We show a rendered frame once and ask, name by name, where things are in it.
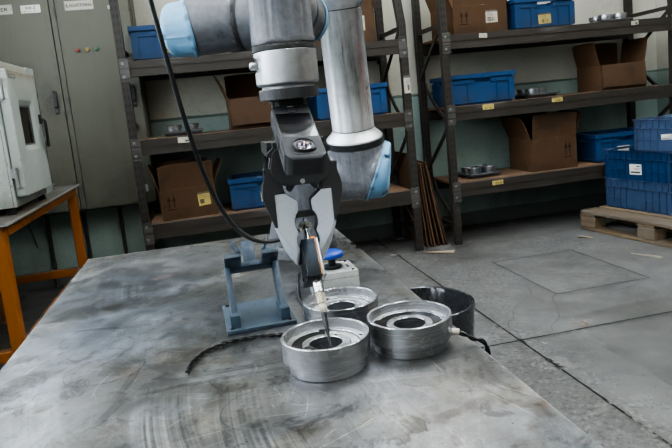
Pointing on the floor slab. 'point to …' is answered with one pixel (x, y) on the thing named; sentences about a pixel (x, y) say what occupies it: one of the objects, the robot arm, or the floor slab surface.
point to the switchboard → (78, 85)
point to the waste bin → (465, 305)
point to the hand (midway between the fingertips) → (309, 253)
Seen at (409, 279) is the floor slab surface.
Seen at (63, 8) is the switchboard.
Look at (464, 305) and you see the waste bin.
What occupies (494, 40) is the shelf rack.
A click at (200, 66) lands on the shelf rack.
